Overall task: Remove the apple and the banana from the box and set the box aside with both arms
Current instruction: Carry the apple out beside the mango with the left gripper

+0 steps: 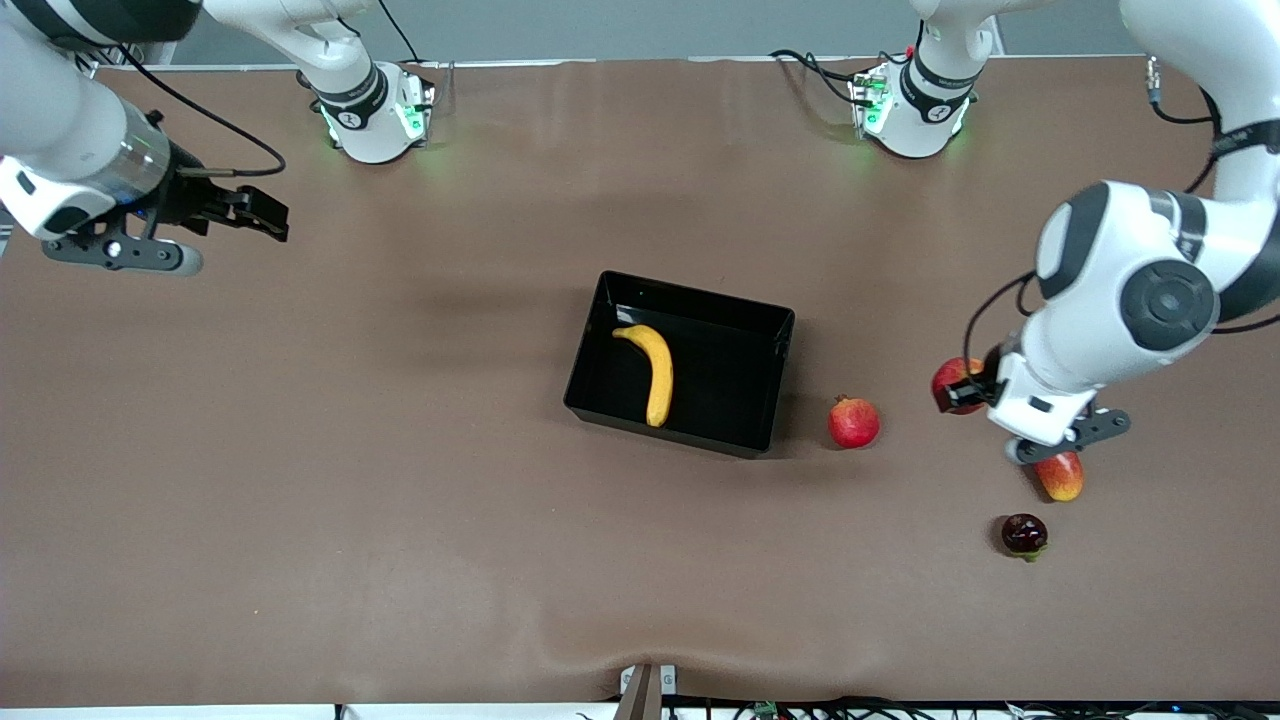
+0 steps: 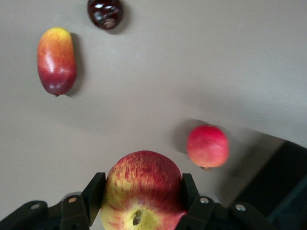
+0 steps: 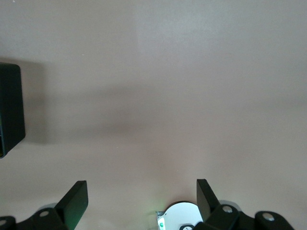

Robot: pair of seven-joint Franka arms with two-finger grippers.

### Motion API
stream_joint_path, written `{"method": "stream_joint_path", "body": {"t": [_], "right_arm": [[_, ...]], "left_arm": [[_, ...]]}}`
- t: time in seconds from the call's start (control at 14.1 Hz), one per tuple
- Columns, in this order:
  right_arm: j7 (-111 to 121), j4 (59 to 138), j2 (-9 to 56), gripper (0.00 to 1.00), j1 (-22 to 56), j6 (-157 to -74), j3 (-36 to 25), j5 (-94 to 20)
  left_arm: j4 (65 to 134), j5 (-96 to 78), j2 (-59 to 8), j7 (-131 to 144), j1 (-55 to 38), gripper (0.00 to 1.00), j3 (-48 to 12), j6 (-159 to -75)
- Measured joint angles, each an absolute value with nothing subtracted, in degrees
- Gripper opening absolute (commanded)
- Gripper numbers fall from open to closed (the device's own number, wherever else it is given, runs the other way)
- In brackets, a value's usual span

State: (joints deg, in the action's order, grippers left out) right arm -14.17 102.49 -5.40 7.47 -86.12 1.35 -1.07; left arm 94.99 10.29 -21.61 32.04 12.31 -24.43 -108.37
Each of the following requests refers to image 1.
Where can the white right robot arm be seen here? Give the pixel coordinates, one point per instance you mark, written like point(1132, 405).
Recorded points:
point(60, 110)

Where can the yellow banana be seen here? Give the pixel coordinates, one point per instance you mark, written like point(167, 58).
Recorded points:
point(660, 375)

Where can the red orange mango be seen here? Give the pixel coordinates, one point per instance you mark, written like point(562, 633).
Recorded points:
point(1062, 478)

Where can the black plastic box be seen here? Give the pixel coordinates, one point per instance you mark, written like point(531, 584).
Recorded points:
point(730, 390)

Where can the dark purple mangosteen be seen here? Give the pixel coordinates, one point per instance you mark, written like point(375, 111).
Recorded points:
point(1024, 534)

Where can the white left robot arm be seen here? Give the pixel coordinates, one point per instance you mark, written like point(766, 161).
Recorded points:
point(1100, 250)

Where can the red yellow striped apple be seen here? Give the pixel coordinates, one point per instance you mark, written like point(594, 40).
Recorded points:
point(952, 372)

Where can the red pomegranate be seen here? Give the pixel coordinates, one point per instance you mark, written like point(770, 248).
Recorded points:
point(853, 423)

